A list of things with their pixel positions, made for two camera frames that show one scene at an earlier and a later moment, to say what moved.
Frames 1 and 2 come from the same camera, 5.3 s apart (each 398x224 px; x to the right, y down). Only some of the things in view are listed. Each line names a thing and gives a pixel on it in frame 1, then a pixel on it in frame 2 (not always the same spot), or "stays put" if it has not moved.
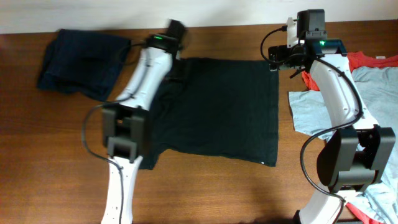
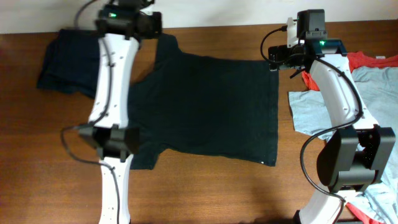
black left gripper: (180, 71) → (156, 25)
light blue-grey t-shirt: (377, 88) stays put
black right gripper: (282, 51) stays put
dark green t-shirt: (224, 110) stays put
